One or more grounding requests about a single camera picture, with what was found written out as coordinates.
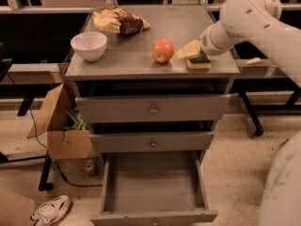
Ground small yellow foam piece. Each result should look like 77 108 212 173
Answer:
246 57 261 65

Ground white sneaker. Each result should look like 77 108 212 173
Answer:
30 195 71 226

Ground beige trouser leg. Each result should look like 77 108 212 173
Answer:
0 189 35 226

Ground grey top drawer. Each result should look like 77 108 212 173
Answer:
75 94 230 123

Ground grey three-drawer cabinet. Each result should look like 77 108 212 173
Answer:
65 5 241 226

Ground small can on floor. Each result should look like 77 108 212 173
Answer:
85 160 97 176

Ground grey open bottom drawer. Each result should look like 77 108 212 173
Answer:
90 151 218 226

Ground black power cable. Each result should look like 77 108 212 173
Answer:
7 73 103 188

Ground green items in box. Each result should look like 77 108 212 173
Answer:
63 109 87 131

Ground yellow green sponge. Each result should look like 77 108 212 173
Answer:
186 52 212 69

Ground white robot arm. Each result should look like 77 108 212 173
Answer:
177 0 301 226

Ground red apple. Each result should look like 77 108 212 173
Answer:
151 39 174 63

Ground brown cardboard box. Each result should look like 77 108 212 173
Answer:
27 84 95 159

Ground white ceramic bowl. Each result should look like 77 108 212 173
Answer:
71 31 107 61

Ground black table leg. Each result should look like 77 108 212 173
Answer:
239 91 263 137

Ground grey middle drawer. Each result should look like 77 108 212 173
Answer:
90 132 214 153

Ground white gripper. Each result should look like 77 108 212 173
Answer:
176 22 234 59

